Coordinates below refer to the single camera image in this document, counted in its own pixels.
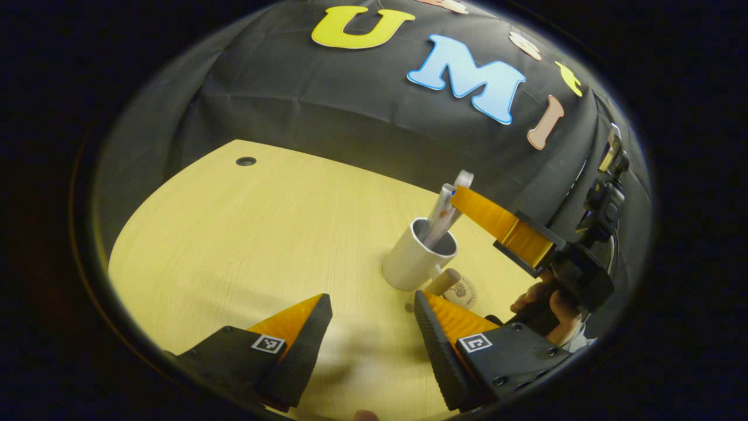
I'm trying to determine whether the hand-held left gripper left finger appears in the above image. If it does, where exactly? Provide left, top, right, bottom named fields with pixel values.
left=174, top=294, right=334, bottom=410

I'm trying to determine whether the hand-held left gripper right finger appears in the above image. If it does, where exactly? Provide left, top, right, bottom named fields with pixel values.
left=414, top=291, right=572, bottom=412

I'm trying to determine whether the pale pink toothbrush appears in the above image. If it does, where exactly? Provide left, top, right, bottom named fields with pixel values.
left=447, top=170, right=475, bottom=229

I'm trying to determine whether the white toothpaste tube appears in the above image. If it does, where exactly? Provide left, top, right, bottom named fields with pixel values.
left=422, top=183, right=458, bottom=249

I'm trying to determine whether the white cup with wooden handle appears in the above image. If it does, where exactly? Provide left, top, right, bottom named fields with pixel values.
left=382, top=218, right=462, bottom=296

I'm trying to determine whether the wooden desktop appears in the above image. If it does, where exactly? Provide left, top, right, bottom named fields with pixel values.
left=108, top=139, right=547, bottom=421

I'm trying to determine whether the black backdrop cloth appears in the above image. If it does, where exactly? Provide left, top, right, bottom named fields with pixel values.
left=96, top=0, right=652, bottom=328

